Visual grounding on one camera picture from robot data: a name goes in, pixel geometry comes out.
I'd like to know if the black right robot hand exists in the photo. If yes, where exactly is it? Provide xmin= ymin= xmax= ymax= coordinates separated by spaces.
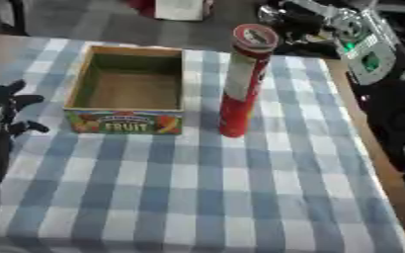
xmin=256 ymin=0 xmax=345 ymax=55

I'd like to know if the tall red bottle white label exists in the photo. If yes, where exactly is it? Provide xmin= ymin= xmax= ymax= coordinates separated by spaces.
xmin=217 ymin=23 xmax=283 ymax=139

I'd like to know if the tan cardboard box green inside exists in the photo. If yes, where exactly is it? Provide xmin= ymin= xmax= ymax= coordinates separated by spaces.
xmin=62 ymin=44 xmax=188 ymax=135

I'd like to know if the white paper sheet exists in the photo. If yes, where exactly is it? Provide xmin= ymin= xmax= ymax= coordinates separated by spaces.
xmin=152 ymin=0 xmax=208 ymax=22

